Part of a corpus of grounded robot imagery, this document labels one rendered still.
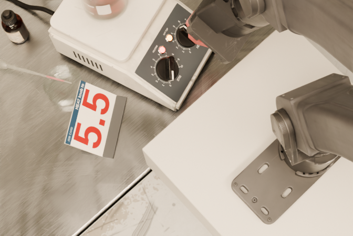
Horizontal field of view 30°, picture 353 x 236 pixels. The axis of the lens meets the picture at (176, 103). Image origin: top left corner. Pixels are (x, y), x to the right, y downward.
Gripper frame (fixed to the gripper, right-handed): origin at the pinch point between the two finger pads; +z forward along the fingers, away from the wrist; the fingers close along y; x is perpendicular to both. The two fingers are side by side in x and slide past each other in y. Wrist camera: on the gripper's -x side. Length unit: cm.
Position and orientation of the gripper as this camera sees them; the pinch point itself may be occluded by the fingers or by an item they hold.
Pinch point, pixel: (200, 30)
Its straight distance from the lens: 86.2
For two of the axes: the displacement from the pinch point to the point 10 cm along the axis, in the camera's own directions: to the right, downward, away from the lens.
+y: -5.4, 7.7, -3.3
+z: -3.8, 1.2, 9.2
